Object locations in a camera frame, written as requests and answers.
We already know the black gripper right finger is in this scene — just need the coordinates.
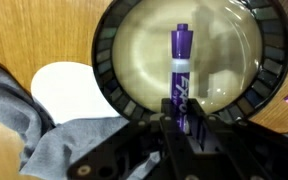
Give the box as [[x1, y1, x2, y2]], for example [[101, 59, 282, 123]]
[[184, 97, 288, 180]]

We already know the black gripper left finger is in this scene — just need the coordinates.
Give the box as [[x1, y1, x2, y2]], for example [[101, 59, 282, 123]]
[[66, 97, 198, 180]]

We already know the purple Expo marker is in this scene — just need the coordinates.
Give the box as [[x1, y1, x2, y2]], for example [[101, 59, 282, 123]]
[[169, 22, 195, 133]]

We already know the dark rimmed ceramic bowl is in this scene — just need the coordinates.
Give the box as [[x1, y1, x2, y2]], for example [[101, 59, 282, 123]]
[[91, 0, 288, 123]]

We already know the grey cloth towel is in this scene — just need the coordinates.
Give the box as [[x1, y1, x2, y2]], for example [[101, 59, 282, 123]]
[[0, 58, 162, 180]]

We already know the large white plate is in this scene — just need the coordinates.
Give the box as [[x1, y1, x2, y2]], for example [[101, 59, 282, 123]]
[[30, 61, 121, 125]]

